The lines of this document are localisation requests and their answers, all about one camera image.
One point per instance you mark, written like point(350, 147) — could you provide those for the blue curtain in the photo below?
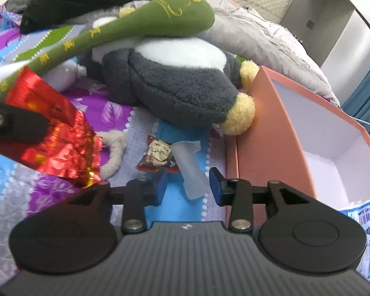
point(367, 98)

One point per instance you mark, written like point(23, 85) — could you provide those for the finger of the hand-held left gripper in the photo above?
point(18, 123)

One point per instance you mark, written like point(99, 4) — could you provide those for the green plush toy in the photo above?
point(172, 15)

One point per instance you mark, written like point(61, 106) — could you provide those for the grey blanket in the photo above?
point(265, 37)

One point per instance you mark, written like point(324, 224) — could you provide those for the pink cardboard box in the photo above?
point(265, 148)

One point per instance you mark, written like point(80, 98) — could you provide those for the grey white penguin plush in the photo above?
point(178, 86)

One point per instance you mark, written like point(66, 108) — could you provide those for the colourful floral bedsheet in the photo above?
point(34, 191)

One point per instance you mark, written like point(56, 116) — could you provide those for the red cartoon snack packet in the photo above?
point(155, 155)

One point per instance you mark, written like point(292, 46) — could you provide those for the translucent white silicone piece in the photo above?
point(191, 172)

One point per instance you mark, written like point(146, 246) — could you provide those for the red foil packet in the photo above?
point(64, 148)

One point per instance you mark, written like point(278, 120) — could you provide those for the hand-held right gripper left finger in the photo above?
point(160, 188)

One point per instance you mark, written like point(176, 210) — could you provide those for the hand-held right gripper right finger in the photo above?
point(215, 185)

